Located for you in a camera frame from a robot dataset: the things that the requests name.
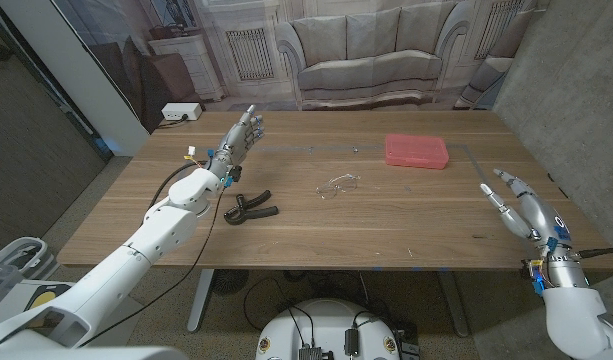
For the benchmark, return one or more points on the white plastic bin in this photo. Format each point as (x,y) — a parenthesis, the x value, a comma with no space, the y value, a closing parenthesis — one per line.
(36,260)

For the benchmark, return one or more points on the red plastic box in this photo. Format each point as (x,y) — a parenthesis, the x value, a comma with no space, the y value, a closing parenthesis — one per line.
(416,150)

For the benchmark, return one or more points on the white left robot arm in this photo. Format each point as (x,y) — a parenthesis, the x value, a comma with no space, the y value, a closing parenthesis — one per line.
(161,230)

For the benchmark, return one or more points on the clear safety glasses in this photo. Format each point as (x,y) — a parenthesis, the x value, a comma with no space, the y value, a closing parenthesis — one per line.
(331,189)

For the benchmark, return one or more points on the clear plastic container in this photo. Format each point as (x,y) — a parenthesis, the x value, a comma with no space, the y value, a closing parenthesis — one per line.
(1,285)

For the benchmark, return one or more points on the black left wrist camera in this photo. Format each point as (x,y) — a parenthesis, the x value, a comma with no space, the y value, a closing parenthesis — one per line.
(235,173)

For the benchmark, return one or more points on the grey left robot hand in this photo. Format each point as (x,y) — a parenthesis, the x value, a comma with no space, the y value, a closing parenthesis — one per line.
(236,144)

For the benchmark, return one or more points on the black hand grip tool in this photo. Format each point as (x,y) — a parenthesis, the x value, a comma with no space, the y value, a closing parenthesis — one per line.
(258,213)

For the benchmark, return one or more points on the grey metal table leg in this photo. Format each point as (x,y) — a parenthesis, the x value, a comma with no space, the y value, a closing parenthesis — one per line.
(201,300)
(456,310)

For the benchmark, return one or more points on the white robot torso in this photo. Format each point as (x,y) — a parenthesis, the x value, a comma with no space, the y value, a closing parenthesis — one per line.
(326,325)

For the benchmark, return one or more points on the white wall panel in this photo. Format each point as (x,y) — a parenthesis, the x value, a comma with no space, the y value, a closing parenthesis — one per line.
(86,75)

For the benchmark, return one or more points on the black round floor fan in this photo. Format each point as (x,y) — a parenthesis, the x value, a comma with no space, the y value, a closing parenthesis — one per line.
(228,282)

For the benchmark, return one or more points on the printed living room backdrop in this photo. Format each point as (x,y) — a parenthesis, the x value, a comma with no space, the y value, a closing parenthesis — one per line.
(366,50)

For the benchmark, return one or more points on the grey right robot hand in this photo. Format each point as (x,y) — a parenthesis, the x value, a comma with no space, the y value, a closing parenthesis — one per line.
(543,220)

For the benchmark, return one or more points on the white power strip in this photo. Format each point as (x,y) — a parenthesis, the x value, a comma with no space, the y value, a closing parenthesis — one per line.
(181,111)

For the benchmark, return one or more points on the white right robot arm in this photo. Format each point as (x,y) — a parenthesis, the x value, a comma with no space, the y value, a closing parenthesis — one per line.
(571,315)

